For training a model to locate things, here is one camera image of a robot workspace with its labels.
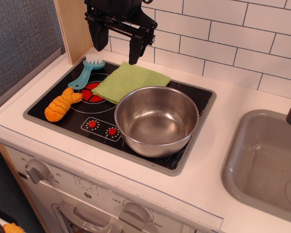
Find left red stove knob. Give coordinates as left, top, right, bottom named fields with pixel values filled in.
left=88, top=120, right=97, bottom=129

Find left grey oven knob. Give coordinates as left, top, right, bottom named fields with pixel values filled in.
left=25, top=159, right=50, bottom=184

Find right red stove knob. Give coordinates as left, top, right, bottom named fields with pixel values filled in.
left=108, top=128, right=117, bottom=136

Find grey oven knob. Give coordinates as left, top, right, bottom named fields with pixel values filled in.
left=119, top=202, right=150, bottom=231
left=25, top=159, right=50, bottom=184

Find red stove knob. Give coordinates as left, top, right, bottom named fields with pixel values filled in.
left=88, top=120, right=97, bottom=129
left=108, top=128, right=117, bottom=136

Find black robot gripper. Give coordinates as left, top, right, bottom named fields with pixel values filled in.
left=84, top=0, right=157, bottom=65

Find right grey oven knob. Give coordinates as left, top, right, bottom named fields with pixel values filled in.
left=119, top=202, right=150, bottom=231

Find orange plush shrimp toy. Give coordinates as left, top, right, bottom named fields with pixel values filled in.
left=44, top=87, right=83, bottom=122

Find green cloth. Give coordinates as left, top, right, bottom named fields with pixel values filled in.
left=92, top=62, right=171, bottom=104

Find grey sink basin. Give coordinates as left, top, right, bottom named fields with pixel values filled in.
left=222, top=110, right=291, bottom=222

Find blue dish brush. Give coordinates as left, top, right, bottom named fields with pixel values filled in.
left=68, top=53, right=105, bottom=90

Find grey oven door handle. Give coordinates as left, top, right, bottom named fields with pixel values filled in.
left=58, top=201, right=124, bottom=233

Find orange plush toy bottom corner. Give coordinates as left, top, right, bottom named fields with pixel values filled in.
left=0, top=223, right=25, bottom=233

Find wooden side post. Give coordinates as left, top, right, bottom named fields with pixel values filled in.
left=53, top=0, right=93, bottom=65

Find black toy stove top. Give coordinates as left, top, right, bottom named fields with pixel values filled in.
left=23, top=62, right=216, bottom=176

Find stainless steel pot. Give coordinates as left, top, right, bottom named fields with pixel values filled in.
left=114, top=86, right=199, bottom=158

